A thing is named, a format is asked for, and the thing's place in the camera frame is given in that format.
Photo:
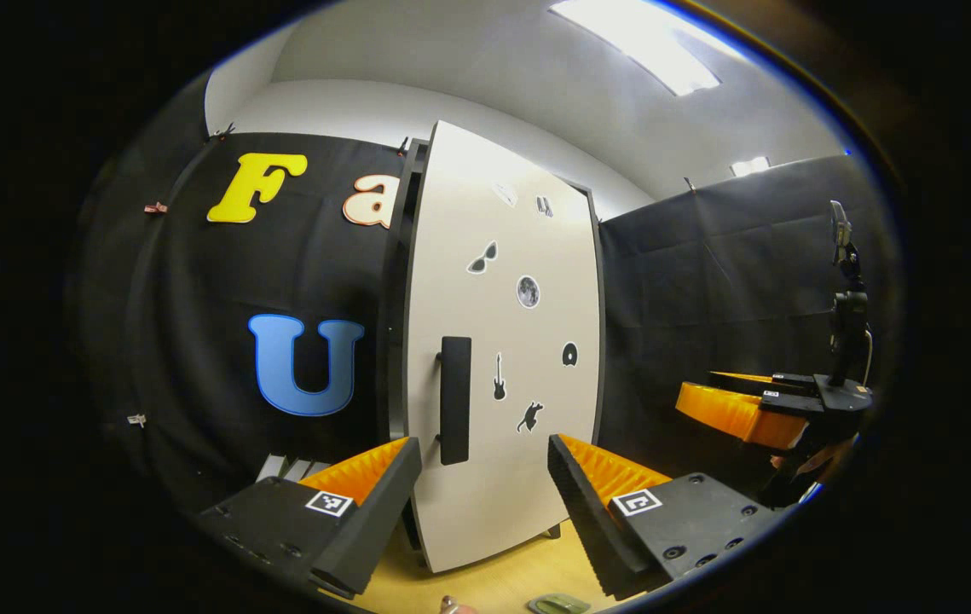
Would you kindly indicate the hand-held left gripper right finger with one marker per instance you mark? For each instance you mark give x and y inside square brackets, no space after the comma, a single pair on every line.
[592,520]

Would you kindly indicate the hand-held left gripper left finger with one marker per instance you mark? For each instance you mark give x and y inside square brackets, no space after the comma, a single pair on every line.
[374,520]

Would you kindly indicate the black backdrop cloth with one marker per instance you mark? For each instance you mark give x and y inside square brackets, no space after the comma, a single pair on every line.
[195,341]

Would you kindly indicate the beige cabinet door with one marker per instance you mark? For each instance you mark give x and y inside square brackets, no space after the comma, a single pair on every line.
[502,477]

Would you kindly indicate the green coaster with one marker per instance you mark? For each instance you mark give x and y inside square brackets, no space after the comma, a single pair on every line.
[557,605]

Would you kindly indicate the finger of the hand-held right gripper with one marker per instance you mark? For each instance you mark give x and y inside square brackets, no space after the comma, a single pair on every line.
[783,384]
[732,414]

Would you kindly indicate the red clothes peg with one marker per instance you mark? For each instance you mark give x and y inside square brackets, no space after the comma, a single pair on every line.
[155,207]

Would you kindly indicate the small ceiling light panel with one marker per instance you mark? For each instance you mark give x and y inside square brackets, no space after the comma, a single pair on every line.
[750,166]

